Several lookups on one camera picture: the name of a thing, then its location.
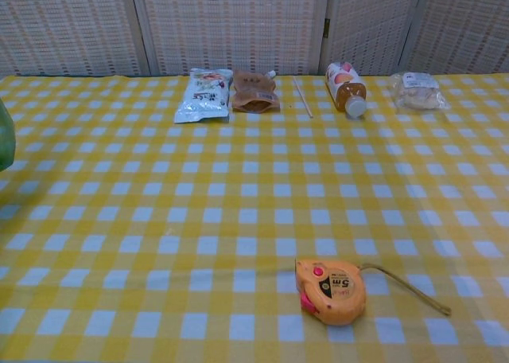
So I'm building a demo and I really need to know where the green spray bottle black trigger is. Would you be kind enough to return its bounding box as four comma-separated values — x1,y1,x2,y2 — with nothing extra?
0,99,17,172

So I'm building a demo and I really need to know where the peach juice bottle white cap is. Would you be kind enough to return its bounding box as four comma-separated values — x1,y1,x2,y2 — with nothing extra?
325,61,367,119

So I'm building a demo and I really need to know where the yellow white checkered tablecloth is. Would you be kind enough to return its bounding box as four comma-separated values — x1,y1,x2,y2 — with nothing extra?
0,72,509,363

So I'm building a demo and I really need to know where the brown spout pouch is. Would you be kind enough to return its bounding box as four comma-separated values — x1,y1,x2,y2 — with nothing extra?
231,68,281,114

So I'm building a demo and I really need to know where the thin wooden stick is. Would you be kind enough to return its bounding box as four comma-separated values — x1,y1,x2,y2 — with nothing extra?
293,75,314,119

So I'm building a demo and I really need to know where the white printed snack bag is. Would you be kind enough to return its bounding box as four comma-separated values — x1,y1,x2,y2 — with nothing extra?
173,68,234,124

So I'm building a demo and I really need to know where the woven bamboo folding screen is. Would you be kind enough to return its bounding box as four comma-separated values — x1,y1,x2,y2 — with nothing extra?
0,0,509,77

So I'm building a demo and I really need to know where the clear bag of pastry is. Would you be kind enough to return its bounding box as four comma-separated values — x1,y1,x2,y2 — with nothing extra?
388,71,451,111

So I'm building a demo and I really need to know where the yellow tape measure with strap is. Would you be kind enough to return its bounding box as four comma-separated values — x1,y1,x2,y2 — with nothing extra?
294,258,453,326

